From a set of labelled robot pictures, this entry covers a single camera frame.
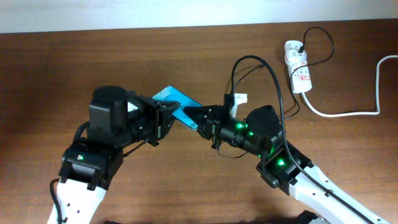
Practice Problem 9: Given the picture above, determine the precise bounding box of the blue screen Galaxy smartphone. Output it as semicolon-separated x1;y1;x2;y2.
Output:
151;85;203;131

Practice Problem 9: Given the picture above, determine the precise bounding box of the black USB charging cable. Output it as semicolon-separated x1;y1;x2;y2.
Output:
232;26;335;121

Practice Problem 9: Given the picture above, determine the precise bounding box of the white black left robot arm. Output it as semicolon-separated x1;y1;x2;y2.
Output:
48;86;180;223

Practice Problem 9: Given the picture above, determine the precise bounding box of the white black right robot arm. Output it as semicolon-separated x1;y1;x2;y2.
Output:
183;95;387;223

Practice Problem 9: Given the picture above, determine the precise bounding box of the white power strip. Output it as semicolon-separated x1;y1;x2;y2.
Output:
284;40;312;94

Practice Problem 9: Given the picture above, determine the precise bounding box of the white power strip cord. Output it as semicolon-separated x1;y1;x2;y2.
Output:
300;55;398;118

